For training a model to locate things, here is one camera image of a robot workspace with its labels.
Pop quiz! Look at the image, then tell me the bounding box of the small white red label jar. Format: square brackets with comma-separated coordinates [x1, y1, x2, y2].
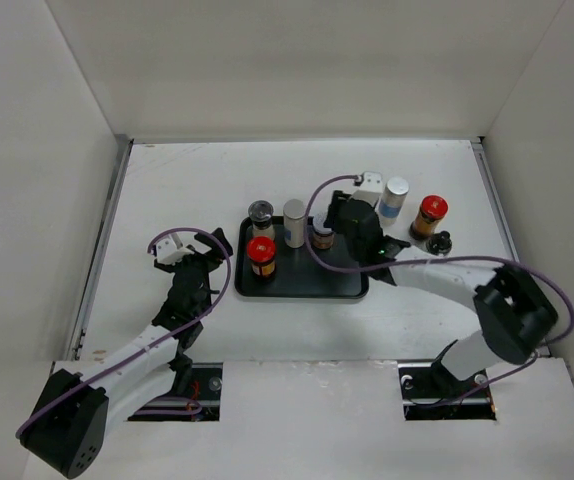
[312, 212, 335, 250]

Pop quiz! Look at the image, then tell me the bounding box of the silver lid blue label bottle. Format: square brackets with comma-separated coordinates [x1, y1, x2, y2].
[377, 176, 409, 227]

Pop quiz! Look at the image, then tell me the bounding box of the silver lid white shaker bottle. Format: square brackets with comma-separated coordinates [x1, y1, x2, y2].
[283, 199, 307, 249]

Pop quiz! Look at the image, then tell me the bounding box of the red lid orange sauce jar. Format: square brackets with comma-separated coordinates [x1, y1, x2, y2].
[409, 195, 449, 240]

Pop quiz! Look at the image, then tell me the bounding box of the black cap white bottle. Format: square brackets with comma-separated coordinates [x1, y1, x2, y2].
[426, 230, 453, 256]

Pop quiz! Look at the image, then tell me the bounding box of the clear lid pepper grinder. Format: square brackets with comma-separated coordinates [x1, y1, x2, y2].
[248, 200, 275, 240]

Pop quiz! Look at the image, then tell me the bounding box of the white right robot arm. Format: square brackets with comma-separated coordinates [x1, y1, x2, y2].
[325, 190, 558, 398]

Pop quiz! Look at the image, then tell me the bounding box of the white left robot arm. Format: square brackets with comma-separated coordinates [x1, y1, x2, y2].
[16, 227, 233, 479]

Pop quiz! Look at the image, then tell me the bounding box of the black rectangular tray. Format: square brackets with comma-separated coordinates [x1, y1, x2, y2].
[234, 216, 369, 300]

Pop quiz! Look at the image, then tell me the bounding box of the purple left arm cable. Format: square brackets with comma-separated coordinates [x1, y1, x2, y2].
[15, 226, 234, 439]

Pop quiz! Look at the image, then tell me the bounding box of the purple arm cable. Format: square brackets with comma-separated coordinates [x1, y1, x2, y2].
[15, 226, 234, 439]
[304, 173, 574, 409]

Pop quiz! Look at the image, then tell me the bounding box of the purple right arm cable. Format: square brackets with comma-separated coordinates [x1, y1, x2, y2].
[304, 173, 574, 409]

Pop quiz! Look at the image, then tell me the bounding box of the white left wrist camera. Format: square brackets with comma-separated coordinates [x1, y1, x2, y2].
[148, 232, 191, 265]

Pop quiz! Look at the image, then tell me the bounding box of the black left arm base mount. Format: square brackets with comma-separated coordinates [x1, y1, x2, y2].
[128, 355, 224, 422]

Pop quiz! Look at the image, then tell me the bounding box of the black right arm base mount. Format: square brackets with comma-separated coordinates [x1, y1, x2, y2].
[398, 360, 496, 421]

